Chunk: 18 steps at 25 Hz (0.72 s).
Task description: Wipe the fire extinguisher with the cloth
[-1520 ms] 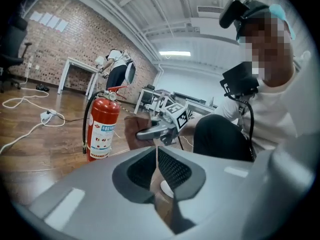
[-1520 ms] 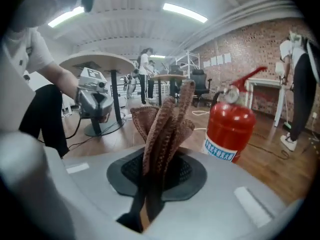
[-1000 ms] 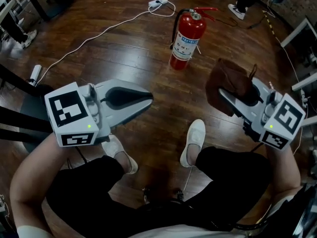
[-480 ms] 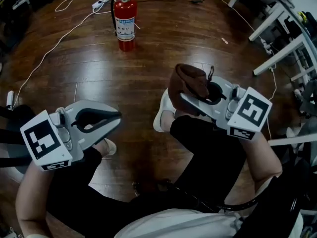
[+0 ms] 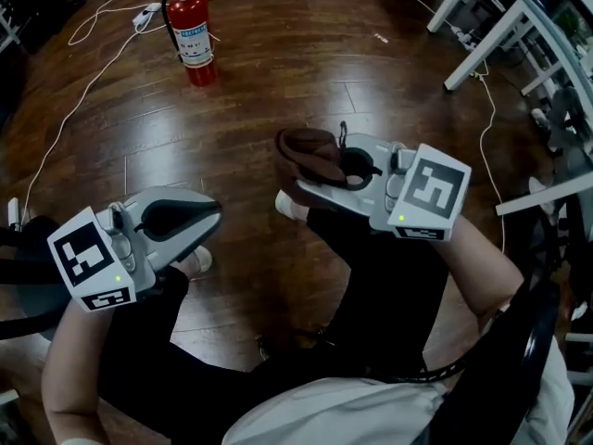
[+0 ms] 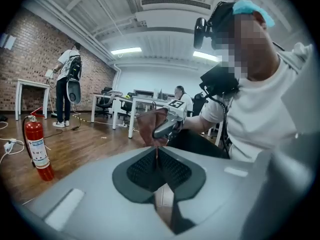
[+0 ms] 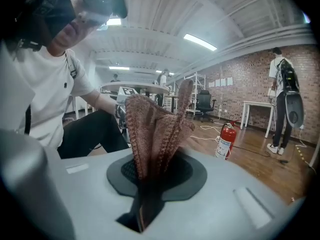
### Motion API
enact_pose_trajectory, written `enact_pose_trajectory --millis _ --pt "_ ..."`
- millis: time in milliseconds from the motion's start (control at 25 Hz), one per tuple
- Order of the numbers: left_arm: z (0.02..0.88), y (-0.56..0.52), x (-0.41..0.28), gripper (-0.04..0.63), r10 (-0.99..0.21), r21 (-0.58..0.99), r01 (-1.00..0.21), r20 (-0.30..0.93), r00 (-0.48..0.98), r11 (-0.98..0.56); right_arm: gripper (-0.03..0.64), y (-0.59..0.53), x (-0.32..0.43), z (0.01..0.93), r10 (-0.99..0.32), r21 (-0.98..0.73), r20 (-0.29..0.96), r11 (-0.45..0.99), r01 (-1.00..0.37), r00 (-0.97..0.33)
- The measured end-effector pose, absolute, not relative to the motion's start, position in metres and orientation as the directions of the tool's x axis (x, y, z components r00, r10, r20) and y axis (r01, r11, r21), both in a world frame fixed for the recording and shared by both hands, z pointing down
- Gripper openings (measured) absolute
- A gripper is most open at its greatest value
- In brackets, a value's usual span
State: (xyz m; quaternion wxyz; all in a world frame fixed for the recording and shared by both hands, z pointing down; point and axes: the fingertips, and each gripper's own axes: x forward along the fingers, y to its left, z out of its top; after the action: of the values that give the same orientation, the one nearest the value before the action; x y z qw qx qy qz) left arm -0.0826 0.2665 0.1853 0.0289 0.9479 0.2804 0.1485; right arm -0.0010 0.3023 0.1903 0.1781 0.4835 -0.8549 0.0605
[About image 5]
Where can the white paper scrap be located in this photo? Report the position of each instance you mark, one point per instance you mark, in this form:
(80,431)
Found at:
(382,37)

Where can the person's left white shoe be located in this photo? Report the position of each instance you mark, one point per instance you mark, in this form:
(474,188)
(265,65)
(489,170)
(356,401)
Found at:
(199,260)

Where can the grey black chair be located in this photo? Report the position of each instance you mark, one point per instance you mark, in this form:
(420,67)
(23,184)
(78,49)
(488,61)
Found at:
(28,295)

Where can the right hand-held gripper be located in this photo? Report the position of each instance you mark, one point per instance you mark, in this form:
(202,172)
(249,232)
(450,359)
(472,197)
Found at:
(433,188)

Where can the person's white shirt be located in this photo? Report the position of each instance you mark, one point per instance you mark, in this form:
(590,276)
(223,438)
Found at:
(347,410)

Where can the white table bar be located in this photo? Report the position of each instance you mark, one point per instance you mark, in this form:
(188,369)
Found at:
(542,197)

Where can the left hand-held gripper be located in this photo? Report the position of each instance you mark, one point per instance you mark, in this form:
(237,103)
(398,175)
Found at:
(88,258)

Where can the person's white shoe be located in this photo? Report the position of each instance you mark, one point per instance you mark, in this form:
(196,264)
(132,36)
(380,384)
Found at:
(287,204)
(199,260)

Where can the person's black trousers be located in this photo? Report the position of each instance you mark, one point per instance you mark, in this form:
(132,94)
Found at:
(370,285)

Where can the person's left forearm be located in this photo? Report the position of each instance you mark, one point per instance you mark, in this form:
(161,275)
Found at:
(69,364)

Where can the brown cloth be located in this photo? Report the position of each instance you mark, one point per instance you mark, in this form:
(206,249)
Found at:
(310,148)

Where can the person's right white shoe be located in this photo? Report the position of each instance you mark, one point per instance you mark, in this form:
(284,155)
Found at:
(287,204)

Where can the red fire extinguisher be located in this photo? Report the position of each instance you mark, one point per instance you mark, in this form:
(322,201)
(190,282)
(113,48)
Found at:
(190,9)

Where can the person's right forearm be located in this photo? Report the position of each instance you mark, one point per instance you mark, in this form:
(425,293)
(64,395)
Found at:
(482,271)

